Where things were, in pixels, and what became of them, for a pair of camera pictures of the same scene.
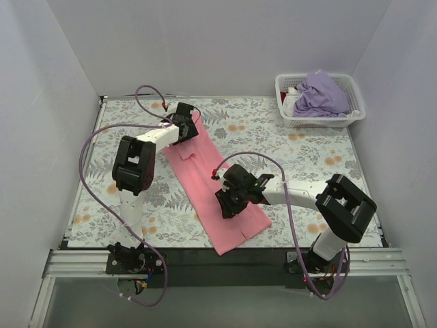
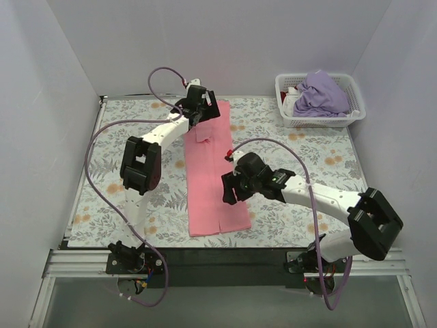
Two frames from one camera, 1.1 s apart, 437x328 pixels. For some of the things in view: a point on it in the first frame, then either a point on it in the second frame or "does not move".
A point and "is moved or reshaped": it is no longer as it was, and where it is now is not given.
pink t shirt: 194,164 is moved or reshaped
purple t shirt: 320,97 does not move
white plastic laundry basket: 349,84 does not move
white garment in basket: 289,101 does not move
